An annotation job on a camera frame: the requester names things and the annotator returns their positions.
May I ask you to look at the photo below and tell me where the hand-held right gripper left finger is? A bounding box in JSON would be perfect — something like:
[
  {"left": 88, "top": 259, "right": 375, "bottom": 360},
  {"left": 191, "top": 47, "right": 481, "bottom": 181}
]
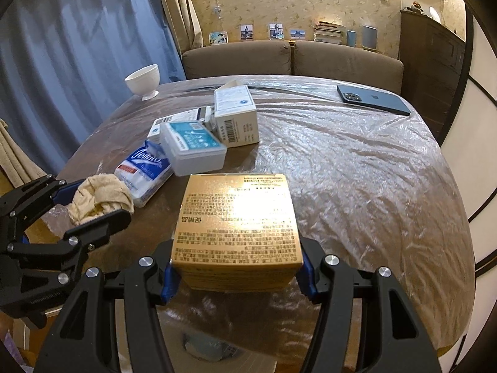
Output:
[{"left": 44, "top": 239, "right": 183, "bottom": 373}]

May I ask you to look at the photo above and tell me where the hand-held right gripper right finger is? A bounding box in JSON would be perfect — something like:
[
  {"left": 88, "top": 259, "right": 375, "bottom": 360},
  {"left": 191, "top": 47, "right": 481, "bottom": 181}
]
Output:
[{"left": 297, "top": 237, "right": 441, "bottom": 373}]

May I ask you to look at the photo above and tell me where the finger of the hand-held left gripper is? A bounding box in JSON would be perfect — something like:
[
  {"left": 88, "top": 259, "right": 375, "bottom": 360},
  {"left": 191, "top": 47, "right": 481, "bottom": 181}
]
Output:
[
  {"left": 0, "top": 175, "right": 85, "bottom": 242},
  {"left": 7, "top": 209, "right": 133, "bottom": 281}
]

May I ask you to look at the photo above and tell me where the beige tissue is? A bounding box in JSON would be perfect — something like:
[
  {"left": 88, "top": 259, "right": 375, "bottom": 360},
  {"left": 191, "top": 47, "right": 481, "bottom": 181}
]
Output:
[{"left": 68, "top": 173, "right": 136, "bottom": 226}]

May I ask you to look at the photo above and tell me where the golden cardboard box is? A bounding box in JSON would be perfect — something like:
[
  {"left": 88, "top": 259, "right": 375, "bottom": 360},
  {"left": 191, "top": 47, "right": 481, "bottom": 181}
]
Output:
[{"left": 171, "top": 173, "right": 304, "bottom": 293}]

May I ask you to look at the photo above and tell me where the white tissue pack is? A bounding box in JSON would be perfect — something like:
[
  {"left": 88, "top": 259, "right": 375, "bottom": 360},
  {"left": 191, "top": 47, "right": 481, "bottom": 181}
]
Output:
[{"left": 114, "top": 140, "right": 174, "bottom": 208}]

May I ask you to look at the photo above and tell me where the beige ribbed cloth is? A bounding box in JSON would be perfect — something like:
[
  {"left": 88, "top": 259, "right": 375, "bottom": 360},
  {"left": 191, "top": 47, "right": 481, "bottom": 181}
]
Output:
[{"left": 0, "top": 118, "right": 45, "bottom": 188}]

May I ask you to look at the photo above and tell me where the clear plastic box teal label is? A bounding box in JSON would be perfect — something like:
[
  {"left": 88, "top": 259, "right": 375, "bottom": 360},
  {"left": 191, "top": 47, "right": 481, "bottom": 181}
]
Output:
[{"left": 160, "top": 121, "right": 228, "bottom": 177}]

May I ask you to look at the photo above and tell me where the flat white medicine box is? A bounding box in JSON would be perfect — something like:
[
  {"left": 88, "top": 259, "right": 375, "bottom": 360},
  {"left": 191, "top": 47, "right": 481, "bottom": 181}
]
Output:
[{"left": 151, "top": 107, "right": 215, "bottom": 146}]

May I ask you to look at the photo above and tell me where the blue curtain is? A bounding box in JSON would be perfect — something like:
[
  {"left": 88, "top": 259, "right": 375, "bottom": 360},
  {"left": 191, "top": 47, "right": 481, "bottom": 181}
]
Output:
[{"left": 0, "top": 0, "right": 187, "bottom": 181}]

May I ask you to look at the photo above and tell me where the white footed ceramic bowl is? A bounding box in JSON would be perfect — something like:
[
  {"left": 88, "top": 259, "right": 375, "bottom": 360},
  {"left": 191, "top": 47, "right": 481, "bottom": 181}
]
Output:
[{"left": 124, "top": 65, "right": 161, "bottom": 101}]

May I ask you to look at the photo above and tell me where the open-flap medicine box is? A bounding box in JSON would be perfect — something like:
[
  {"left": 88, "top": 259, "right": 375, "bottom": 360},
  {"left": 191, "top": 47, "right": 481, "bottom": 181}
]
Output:
[{"left": 213, "top": 80, "right": 260, "bottom": 148}]

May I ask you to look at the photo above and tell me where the blue smartphone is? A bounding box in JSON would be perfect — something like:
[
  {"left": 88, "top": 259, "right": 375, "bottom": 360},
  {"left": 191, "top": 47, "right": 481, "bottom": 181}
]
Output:
[{"left": 336, "top": 84, "right": 411, "bottom": 116}]

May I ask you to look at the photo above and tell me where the brown sofa back cushion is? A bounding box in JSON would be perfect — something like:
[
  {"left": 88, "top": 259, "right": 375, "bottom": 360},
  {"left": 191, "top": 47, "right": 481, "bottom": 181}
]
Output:
[
  {"left": 182, "top": 41, "right": 292, "bottom": 81},
  {"left": 292, "top": 41, "right": 404, "bottom": 94}
]

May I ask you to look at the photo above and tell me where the beige patterned curtain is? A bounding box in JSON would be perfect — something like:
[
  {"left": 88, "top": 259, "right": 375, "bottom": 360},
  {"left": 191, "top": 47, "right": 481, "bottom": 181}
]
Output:
[{"left": 155, "top": 0, "right": 205, "bottom": 53}]

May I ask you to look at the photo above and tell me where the black framed paper screen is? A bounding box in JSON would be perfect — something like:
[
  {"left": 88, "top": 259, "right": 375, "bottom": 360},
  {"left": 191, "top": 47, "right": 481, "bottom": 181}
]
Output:
[{"left": 439, "top": 8, "right": 497, "bottom": 290}]

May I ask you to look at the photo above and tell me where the brown sofa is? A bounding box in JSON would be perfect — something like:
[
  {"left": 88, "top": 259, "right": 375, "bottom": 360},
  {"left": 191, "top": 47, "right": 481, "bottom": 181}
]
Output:
[{"left": 182, "top": 40, "right": 404, "bottom": 96}]

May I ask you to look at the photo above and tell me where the dark wooden dresser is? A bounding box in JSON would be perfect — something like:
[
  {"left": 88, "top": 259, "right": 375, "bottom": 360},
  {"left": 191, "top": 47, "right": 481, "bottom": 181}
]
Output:
[{"left": 399, "top": 10, "right": 467, "bottom": 133}]

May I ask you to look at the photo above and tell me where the stack of books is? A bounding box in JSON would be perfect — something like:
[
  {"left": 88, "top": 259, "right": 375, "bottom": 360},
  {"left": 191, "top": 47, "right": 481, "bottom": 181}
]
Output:
[{"left": 314, "top": 21, "right": 346, "bottom": 44}]

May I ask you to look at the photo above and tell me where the grey cylinder speaker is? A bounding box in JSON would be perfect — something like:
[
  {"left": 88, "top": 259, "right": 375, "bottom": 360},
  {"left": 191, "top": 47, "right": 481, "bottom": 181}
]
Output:
[{"left": 362, "top": 25, "right": 380, "bottom": 52}]

